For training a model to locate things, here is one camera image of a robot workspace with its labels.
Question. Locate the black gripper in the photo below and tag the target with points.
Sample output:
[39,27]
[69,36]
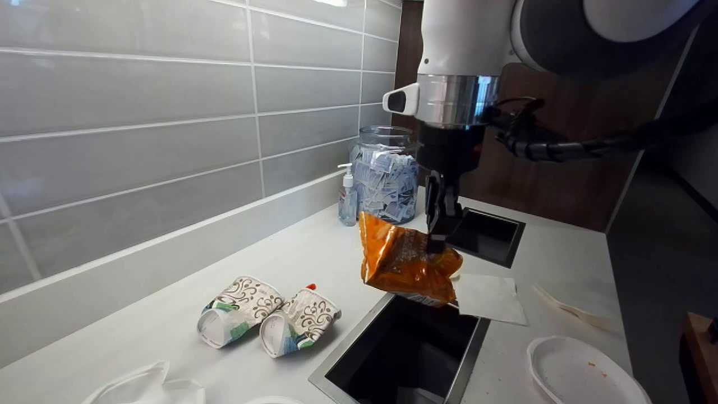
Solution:
[449,153]

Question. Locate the orange snack packet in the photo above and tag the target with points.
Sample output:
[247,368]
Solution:
[405,265]

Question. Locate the glass jar of blue packets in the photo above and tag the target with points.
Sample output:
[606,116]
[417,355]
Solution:
[385,181]

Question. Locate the white paper napkin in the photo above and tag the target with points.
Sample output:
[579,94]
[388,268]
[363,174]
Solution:
[489,296]

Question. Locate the small clear pump bottle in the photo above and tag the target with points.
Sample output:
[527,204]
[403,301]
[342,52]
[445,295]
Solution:
[349,204]

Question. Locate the small red scrap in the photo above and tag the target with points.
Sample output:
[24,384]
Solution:
[312,285]

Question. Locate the empty white paper plate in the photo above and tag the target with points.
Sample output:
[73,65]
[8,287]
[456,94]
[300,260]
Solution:
[583,374]

